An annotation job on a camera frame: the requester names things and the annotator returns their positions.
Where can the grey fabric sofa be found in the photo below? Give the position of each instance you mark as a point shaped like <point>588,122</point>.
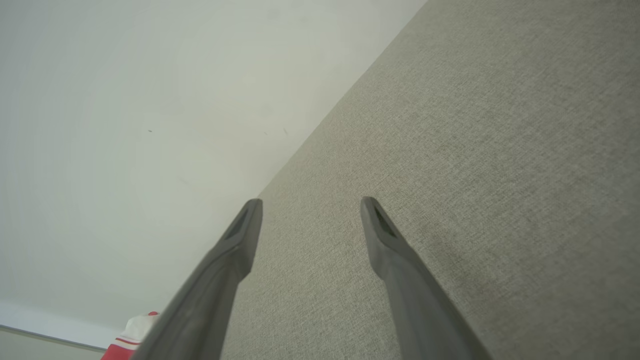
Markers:
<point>500,150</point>

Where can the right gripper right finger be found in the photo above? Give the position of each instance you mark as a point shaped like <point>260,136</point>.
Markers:
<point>415,310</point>

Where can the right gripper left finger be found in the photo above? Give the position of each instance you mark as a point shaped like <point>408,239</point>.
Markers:
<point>210,300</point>

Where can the red shirt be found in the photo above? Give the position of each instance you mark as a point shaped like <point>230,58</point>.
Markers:
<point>127,345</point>

